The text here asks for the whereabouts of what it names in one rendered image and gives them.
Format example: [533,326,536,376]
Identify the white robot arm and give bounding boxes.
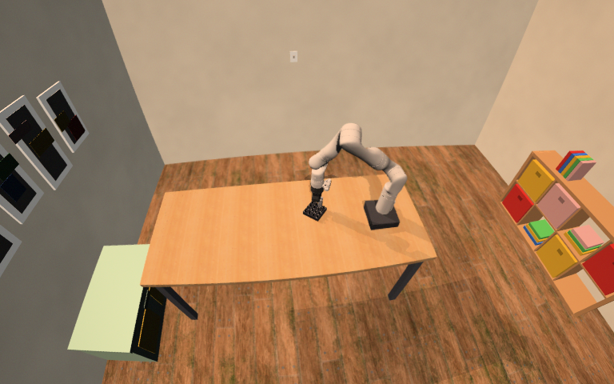
[309,123,407,214]

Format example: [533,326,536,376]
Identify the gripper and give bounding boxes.
[310,178,331,207]

